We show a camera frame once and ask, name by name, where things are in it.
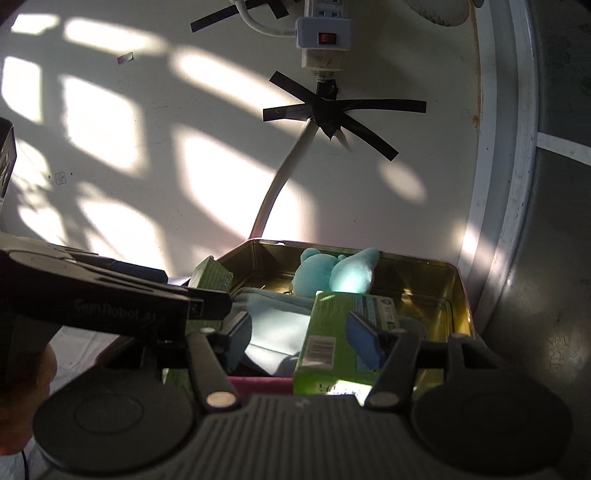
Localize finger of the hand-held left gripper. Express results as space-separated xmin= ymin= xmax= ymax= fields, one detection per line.
xmin=69 ymin=251 xmax=169 ymax=286
xmin=187 ymin=287 xmax=232 ymax=323

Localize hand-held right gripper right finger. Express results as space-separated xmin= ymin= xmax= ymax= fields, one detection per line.
xmin=346 ymin=311 xmax=481 ymax=409

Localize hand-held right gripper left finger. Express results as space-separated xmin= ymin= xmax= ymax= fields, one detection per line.
xmin=139 ymin=311 xmax=253 ymax=411

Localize green toothpaste box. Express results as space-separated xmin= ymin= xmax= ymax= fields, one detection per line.
xmin=292 ymin=291 xmax=406 ymax=398

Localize teal plush toy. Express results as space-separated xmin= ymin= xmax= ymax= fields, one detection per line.
xmin=293 ymin=247 xmax=382 ymax=297

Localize gold tin box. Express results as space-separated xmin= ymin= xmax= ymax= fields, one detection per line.
xmin=95 ymin=239 xmax=476 ymax=398

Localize person's left hand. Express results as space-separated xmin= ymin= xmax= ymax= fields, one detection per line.
xmin=0 ymin=344 xmax=57 ymax=457

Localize teal zipper pouch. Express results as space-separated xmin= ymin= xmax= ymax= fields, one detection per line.
xmin=228 ymin=286 xmax=324 ymax=378

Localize white bed sheet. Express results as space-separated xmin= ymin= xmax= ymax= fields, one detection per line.
xmin=18 ymin=272 xmax=195 ymax=480

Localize dark box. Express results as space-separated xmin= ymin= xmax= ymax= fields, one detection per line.
xmin=0 ymin=117 xmax=18 ymax=200

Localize black tape cross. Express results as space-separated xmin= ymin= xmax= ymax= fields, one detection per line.
xmin=262 ymin=71 xmax=427 ymax=162

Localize black tape strips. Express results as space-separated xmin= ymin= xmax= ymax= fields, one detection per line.
xmin=190 ymin=0 xmax=296 ymax=34

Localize white power strip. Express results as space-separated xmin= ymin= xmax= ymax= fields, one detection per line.
xmin=294 ymin=0 xmax=355 ymax=71

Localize white round fixture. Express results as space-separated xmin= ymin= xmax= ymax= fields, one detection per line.
xmin=405 ymin=0 xmax=474 ymax=27

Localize white power cable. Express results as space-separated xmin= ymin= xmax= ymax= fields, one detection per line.
xmin=249 ymin=67 xmax=340 ymax=243

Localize thin white cable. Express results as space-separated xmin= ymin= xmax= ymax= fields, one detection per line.
xmin=233 ymin=0 xmax=298 ymax=38

